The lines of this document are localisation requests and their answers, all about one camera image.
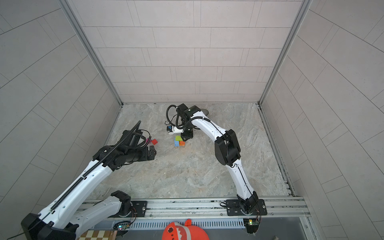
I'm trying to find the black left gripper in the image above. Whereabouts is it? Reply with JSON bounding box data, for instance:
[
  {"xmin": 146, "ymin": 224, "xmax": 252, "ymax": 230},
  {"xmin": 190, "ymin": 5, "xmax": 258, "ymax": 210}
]
[{"xmin": 125, "ymin": 144, "xmax": 159, "ymax": 163}]

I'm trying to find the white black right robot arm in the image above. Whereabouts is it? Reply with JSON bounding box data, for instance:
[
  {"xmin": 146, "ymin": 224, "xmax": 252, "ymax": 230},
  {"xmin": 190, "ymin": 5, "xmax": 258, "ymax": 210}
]
[{"xmin": 166, "ymin": 104, "xmax": 267, "ymax": 216}]

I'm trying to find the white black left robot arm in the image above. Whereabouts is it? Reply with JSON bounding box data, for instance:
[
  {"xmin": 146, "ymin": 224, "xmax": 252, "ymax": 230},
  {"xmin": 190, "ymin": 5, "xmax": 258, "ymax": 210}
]
[{"xmin": 21, "ymin": 124, "xmax": 157, "ymax": 240}]

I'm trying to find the red plush toy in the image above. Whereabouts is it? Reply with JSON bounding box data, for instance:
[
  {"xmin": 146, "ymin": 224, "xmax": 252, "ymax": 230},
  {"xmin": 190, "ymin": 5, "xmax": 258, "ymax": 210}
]
[{"xmin": 162, "ymin": 219, "xmax": 209, "ymax": 240}]

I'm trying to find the checkered chess board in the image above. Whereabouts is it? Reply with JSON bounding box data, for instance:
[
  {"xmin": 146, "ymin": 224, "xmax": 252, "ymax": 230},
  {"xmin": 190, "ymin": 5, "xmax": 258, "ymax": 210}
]
[{"xmin": 78, "ymin": 230, "xmax": 117, "ymax": 240}]

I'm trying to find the aluminium corner profile left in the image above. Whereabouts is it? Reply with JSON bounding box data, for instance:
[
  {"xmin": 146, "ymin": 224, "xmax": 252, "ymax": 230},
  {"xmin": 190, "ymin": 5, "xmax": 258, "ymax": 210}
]
[{"xmin": 58, "ymin": 0, "xmax": 124, "ymax": 107}]

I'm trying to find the aluminium corner profile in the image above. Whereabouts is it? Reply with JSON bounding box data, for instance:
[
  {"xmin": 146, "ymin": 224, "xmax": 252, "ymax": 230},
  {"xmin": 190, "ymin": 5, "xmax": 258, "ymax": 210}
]
[
  {"xmin": 58, "ymin": 0, "xmax": 124, "ymax": 107},
  {"xmin": 259, "ymin": 0, "xmax": 312, "ymax": 106}
]

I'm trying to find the aluminium corner profile right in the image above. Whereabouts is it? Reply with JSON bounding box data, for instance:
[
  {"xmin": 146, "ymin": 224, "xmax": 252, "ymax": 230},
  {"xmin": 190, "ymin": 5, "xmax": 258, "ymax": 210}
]
[{"xmin": 259, "ymin": 0, "xmax": 312, "ymax": 106}]

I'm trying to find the aluminium mounting rail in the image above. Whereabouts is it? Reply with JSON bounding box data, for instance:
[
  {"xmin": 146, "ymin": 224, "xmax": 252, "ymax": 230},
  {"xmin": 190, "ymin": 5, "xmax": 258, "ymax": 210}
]
[{"xmin": 80, "ymin": 196, "xmax": 311, "ymax": 221}]

